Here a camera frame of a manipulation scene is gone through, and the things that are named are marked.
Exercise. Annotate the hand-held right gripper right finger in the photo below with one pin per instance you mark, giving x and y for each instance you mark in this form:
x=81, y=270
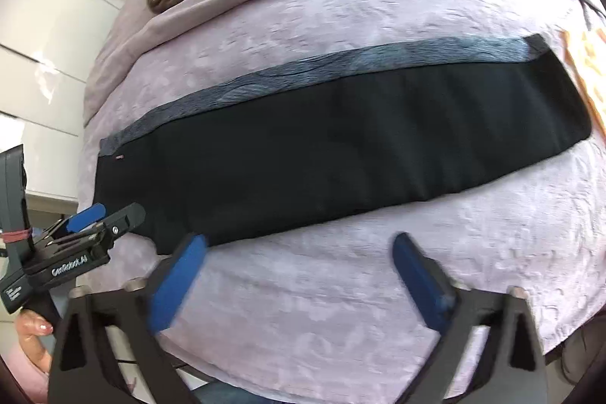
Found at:
x=419, y=285

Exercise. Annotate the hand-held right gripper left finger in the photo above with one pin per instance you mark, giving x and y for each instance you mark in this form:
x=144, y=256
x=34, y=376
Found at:
x=176, y=281

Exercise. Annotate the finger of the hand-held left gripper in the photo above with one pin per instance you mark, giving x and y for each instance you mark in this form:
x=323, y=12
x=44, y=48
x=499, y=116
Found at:
x=85, y=217
x=124, y=219

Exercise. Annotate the black pants with patterned lining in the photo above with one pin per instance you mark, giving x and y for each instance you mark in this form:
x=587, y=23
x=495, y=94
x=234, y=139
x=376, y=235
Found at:
x=331, y=148

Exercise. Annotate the person's left forearm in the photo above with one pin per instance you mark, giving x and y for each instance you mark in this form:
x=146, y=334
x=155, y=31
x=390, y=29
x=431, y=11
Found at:
x=21, y=368

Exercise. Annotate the person's left hand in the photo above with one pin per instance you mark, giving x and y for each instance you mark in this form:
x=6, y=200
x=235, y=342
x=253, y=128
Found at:
x=35, y=337

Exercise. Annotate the lavender embossed blanket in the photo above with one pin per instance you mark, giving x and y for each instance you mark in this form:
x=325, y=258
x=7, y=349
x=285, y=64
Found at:
x=331, y=314

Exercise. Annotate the white wardrobe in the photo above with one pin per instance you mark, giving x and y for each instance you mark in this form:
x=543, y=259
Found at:
x=47, y=53

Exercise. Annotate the orange cloth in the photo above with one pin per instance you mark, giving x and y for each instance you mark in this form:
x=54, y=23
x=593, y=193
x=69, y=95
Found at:
x=592, y=68

